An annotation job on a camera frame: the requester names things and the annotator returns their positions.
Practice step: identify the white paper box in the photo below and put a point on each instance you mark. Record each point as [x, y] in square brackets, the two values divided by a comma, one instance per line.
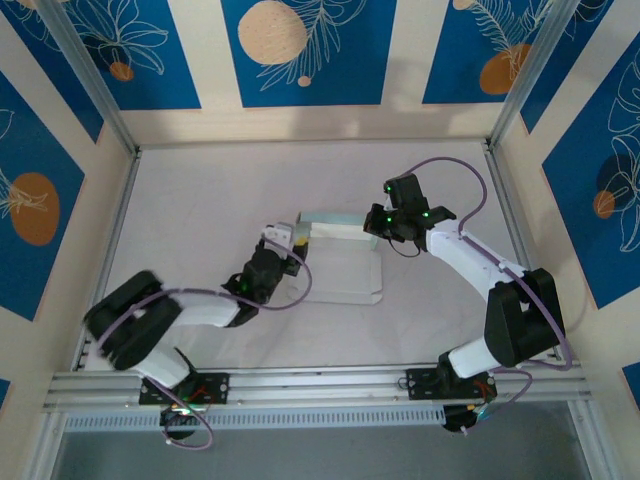
[340, 275]

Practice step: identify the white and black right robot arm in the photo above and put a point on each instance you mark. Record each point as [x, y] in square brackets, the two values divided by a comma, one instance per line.
[465, 255]

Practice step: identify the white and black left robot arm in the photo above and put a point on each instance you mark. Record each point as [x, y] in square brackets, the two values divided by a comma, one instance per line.
[205, 310]

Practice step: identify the black controller board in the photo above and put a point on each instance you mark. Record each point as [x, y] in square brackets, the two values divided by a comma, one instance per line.
[181, 417]
[462, 419]

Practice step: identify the aluminium side rail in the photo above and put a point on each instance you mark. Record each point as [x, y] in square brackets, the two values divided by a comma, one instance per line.
[122, 210]
[505, 200]

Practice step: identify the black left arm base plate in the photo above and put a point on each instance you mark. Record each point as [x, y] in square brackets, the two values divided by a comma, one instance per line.
[220, 387]

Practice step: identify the long aluminium base rail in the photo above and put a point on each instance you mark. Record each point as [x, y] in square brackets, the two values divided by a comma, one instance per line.
[325, 380]

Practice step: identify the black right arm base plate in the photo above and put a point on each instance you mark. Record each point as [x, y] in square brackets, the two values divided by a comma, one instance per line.
[417, 382]

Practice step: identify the aluminium frame post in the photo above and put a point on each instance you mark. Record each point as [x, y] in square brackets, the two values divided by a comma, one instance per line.
[530, 65]
[90, 75]

